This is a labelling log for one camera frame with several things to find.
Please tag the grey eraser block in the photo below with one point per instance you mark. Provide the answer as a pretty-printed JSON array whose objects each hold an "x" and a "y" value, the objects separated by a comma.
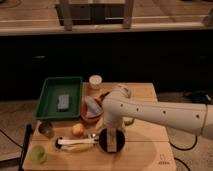
[{"x": 63, "y": 102}]

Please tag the orange fruit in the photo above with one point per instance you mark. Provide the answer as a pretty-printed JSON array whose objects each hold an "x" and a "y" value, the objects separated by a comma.
[{"x": 78, "y": 130}]

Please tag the dark metal cup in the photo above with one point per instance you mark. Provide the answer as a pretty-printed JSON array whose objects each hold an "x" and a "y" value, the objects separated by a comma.
[{"x": 46, "y": 129}]

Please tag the green plastic tray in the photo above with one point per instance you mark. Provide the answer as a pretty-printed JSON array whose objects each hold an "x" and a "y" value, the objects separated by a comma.
[{"x": 52, "y": 88}]

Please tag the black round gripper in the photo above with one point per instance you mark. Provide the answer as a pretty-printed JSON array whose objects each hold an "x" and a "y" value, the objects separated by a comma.
[{"x": 110, "y": 140}]

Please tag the red bowl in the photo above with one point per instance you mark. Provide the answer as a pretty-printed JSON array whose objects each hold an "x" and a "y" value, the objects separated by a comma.
[{"x": 84, "y": 111}]

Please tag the yellow banana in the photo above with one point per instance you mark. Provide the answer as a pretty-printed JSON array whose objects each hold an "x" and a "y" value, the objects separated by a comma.
[{"x": 80, "y": 148}]

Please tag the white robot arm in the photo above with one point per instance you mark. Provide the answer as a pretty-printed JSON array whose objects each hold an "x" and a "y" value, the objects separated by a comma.
[{"x": 196, "y": 119}]

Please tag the green plastic cup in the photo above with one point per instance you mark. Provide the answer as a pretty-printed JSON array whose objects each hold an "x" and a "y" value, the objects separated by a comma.
[{"x": 37, "y": 154}]

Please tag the grey cloth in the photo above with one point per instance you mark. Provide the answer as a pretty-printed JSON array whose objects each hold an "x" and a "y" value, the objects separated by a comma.
[{"x": 93, "y": 108}]

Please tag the wooden stool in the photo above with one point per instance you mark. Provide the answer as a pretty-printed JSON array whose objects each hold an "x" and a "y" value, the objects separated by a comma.
[{"x": 72, "y": 13}]

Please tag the white cup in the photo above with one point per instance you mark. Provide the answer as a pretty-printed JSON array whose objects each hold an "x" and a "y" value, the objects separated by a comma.
[{"x": 95, "y": 81}]

